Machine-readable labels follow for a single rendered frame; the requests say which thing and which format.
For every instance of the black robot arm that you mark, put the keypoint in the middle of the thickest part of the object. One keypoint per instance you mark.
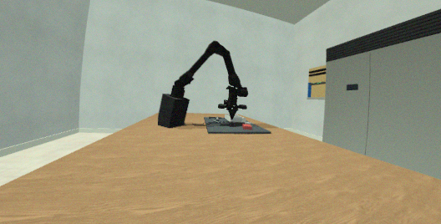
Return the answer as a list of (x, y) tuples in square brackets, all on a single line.
[(178, 89)]

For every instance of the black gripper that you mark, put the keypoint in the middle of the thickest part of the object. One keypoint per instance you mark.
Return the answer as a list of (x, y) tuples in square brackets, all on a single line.
[(232, 100)]

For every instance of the white divided parts tray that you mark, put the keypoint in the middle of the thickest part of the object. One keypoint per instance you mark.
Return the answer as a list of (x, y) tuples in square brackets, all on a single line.
[(236, 118)]

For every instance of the salmon-red block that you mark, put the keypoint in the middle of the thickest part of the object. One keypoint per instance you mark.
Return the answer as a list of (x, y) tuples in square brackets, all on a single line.
[(246, 127)]

